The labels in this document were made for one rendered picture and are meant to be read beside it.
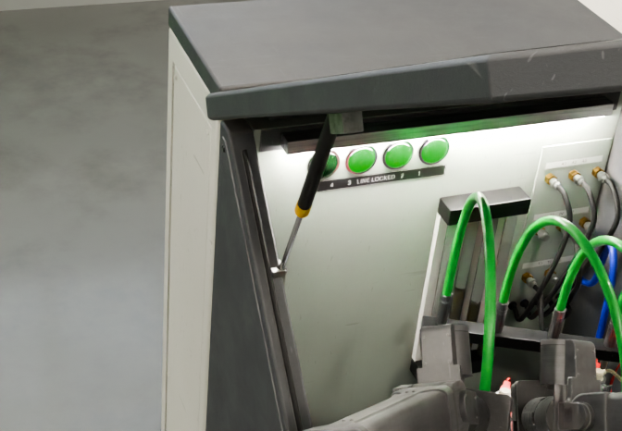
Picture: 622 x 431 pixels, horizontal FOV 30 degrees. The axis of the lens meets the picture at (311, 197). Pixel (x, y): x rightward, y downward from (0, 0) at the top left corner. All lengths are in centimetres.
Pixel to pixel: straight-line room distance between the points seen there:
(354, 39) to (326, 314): 44
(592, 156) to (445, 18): 33
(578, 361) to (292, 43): 64
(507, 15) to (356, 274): 49
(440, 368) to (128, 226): 271
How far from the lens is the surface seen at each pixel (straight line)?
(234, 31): 177
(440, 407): 120
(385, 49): 176
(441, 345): 132
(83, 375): 336
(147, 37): 521
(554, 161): 189
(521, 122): 177
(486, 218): 152
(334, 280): 182
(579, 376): 149
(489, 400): 142
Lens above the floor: 225
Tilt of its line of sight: 33 degrees down
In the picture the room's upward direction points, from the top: 6 degrees clockwise
